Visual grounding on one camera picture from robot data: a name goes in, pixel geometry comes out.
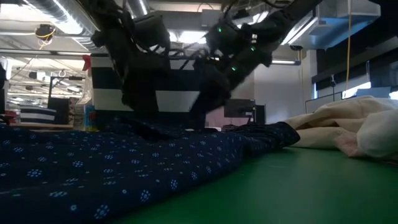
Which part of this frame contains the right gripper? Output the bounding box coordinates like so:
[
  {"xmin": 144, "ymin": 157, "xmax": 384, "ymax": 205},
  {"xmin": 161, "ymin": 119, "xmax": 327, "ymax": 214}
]
[{"xmin": 188, "ymin": 27, "xmax": 271, "ymax": 130}]

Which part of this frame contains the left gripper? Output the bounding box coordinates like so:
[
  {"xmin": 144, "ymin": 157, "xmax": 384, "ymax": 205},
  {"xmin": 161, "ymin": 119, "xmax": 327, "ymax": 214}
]
[{"xmin": 91, "ymin": 18, "xmax": 171, "ymax": 119}]

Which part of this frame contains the dark navy garment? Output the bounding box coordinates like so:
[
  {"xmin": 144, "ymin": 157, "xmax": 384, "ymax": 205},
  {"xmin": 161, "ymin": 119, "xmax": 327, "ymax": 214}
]
[{"xmin": 0, "ymin": 116, "xmax": 302, "ymax": 224}]

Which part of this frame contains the black computer monitor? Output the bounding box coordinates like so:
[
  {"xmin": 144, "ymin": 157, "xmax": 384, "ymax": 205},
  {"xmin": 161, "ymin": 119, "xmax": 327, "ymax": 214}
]
[
  {"xmin": 254, "ymin": 105, "xmax": 267, "ymax": 125},
  {"xmin": 223, "ymin": 98, "xmax": 257, "ymax": 118}
]

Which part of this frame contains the navy white striped basket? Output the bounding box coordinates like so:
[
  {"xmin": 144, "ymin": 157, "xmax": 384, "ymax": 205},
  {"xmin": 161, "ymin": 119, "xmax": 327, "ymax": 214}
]
[
  {"xmin": 20, "ymin": 105, "xmax": 57, "ymax": 124},
  {"xmin": 90, "ymin": 54, "xmax": 206, "ymax": 125}
]

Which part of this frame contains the clear bottle with red cap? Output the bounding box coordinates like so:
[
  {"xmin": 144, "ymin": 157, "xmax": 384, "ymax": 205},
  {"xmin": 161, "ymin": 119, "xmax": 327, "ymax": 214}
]
[{"xmin": 74, "ymin": 55, "xmax": 97, "ymax": 131}]

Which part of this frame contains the grey ceiling box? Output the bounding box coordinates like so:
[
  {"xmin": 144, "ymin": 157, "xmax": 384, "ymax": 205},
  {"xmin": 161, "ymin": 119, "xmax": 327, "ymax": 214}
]
[{"xmin": 201, "ymin": 9, "xmax": 223, "ymax": 27}]

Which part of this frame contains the linear ceiling lamp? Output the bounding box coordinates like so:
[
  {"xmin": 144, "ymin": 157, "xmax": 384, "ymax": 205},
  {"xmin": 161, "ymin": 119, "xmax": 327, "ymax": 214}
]
[
  {"xmin": 0, "ymin": 48, "xmax": 94, "ymax": 57},
  {"xmin": 270, "ymin": 58, "xmax": 302, "ymax": 66}
]

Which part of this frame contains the light wooden table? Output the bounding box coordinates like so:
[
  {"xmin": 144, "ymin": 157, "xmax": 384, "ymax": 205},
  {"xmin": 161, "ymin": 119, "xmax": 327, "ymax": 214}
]
[{"xmin": 9, "ymin": 123, "xmax": 75, "ymax": 131}]

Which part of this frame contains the cream cloth garment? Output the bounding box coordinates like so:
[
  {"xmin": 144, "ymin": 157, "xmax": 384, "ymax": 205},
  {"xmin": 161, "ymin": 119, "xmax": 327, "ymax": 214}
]
[{"xmin": 284, "ymin": 95, "xmax": 398, "ymax": 149}]

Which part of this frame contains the green table mat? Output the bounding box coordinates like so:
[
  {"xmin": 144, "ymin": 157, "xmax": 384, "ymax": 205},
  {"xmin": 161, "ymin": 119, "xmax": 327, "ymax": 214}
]
[{"xmin": 111, "ymin": 146, "xmax": 398, "ymax": 224}]

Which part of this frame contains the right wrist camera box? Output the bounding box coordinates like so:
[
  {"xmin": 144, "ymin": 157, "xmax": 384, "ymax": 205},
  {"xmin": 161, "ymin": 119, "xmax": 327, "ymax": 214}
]
[{"xmin": 205, "ymin": 20, "xmax": 244, "ymax": 57}]

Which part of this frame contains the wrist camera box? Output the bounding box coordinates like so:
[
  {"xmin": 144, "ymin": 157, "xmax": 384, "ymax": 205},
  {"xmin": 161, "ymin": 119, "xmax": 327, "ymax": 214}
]
[
  {"xmin": 205, "ymin": 20, "xmax": 244, "ymax": 57},
  {"xmin": 133, "ymin": 14, "xmax": 171, "ymax": 55}
]

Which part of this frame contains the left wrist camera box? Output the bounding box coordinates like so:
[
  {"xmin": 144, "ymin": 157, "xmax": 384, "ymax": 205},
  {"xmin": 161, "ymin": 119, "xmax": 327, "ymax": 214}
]
[{"xmin": 133, "ymin": 14, "xmax": 171, "ymax": 55}]

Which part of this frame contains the round silver air duct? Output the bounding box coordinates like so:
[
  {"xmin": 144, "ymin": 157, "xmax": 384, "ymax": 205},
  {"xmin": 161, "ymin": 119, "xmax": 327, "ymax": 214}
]
[{"xmin": 127, "ymin": 0, "xmax": 150, "ymax": 18}]

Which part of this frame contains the ribbed silver air duct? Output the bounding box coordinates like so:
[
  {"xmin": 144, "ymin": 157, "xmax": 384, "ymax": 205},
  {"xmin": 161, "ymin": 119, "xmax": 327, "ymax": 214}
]
[{"xmin": 26, "ymin": 0, "xmax": 106, "ymax": 52}]

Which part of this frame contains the yellow cable reel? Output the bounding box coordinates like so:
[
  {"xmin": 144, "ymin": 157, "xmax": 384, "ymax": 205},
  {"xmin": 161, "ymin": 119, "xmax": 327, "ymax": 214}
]
[{"xmin": 34, "ymin": 24, "xmax": 57, "ymax": 41}]

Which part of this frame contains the rectangular silver air duct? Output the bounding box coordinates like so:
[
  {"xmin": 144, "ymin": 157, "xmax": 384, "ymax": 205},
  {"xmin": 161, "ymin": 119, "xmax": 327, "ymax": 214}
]
[{"xmin": 289, "ymin": 0, "xmax": 382, "ymax": 50}]

